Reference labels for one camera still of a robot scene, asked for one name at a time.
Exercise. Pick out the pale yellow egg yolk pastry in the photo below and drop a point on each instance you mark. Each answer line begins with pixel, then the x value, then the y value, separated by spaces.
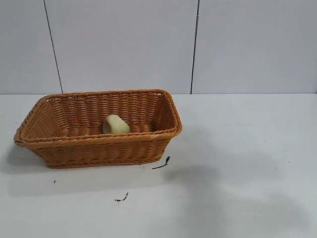
pixel 116 126

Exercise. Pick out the brown woven wicker basket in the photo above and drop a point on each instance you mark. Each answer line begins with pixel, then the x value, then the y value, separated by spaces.
pixel 99 146

